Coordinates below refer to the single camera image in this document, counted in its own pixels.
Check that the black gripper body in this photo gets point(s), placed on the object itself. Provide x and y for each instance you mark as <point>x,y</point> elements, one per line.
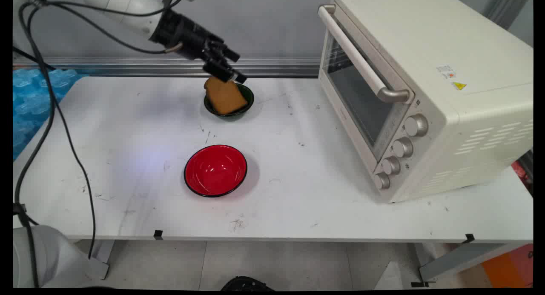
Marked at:
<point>185,35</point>

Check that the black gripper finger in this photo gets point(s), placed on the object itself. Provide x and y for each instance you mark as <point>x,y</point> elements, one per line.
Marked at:
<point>229,53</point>
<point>225,71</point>

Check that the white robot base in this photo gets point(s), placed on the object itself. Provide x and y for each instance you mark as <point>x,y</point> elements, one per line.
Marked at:
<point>51,256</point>

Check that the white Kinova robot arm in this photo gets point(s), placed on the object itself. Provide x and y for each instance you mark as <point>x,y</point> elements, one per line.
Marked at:
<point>127,7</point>

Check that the brown toast slice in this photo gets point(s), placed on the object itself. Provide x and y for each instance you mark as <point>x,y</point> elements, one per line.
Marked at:
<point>225,97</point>

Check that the dark green bowl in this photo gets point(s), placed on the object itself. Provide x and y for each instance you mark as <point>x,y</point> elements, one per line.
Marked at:
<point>249,100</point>

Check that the red bowl with black rim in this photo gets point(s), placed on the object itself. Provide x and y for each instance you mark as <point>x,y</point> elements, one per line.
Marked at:
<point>215,170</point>

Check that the blue bubble wrap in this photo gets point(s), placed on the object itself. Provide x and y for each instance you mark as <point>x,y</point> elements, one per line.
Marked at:
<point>32,103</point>

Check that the silver oven knob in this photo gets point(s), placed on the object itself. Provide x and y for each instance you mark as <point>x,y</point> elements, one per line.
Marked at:
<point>382,181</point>
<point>403,147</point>
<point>416,125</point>
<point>391,165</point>

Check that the black round floor object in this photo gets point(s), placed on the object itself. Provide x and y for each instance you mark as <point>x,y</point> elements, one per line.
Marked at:
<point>247,283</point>

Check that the white label sticker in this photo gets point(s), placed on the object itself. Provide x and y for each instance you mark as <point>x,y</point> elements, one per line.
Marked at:
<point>446,71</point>

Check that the grey table leg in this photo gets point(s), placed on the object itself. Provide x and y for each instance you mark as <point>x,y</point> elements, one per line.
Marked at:
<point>102,254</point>
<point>460,261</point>

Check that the yellow warning sticker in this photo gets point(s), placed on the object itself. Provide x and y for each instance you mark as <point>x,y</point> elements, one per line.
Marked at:
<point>459,85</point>

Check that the cream toaster oven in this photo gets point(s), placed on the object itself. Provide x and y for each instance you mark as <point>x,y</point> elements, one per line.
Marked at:
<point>460,129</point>

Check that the red object behind table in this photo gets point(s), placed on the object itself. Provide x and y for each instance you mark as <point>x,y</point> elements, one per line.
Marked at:
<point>523,176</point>

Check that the orange box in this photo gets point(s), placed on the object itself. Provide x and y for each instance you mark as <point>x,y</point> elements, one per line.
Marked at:
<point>509,267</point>

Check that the aluminium frame rail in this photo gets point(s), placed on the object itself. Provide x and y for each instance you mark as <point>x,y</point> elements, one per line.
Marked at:
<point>149,67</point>

